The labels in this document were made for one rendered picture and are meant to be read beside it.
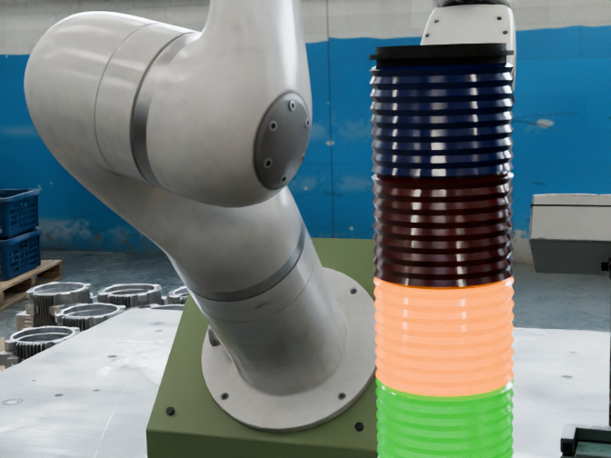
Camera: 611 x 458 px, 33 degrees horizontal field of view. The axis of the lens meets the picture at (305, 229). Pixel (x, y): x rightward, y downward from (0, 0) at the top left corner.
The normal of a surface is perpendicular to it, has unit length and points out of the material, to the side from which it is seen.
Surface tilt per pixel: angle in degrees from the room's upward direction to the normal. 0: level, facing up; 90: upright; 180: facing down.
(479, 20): 50
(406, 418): 66
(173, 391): 45
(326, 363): 111
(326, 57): 90
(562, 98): 90
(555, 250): 143
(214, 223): 72
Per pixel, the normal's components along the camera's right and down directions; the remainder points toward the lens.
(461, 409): 0.11, -0.27
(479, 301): 0.33, -0.29
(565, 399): -0.03, -0.99
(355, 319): -0.25, -0.58
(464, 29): -0.29, -0.38
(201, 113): -0.25, 0.02
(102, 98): -0.50, 0.00
